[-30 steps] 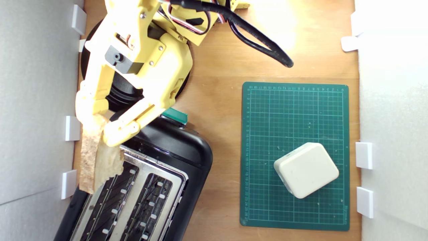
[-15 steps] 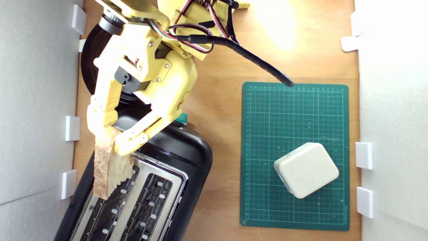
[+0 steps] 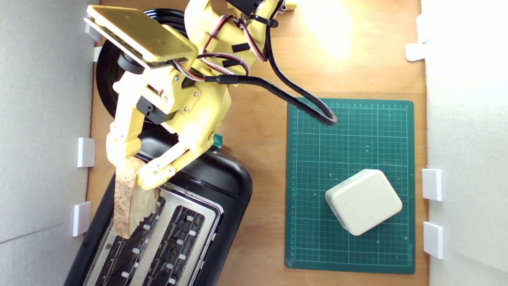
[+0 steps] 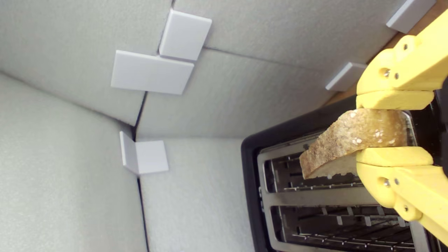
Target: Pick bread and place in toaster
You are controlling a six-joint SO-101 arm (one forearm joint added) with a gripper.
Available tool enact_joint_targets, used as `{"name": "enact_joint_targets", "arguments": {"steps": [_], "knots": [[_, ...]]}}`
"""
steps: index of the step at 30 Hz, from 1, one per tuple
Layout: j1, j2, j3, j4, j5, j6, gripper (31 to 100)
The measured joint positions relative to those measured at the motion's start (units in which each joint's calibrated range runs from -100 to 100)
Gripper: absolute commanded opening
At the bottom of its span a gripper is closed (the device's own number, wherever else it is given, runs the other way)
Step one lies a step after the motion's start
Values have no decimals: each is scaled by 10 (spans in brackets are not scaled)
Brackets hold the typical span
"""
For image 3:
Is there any brown bread slice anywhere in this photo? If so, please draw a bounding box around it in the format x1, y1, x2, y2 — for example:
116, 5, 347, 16
112, 156, 161, 240

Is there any black two-slot toaster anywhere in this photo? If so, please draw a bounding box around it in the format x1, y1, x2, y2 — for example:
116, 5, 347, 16
63, 127, 253, 286

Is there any black round plate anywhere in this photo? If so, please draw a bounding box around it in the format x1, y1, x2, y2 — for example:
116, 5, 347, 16
96, 8, 189, 122

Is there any green cutting mat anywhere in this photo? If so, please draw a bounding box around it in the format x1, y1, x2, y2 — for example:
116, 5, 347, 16
285, 97, 416, 274

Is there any white block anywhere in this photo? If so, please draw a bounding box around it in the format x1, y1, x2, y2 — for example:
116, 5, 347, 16
324, 169, 403, 237

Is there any black camera cable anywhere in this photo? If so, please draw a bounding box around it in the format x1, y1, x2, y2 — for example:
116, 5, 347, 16
204, 16, 339, 127

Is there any yellow wrist camera mount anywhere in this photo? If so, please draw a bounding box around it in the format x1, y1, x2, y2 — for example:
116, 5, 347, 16
83, 5, 199, 76

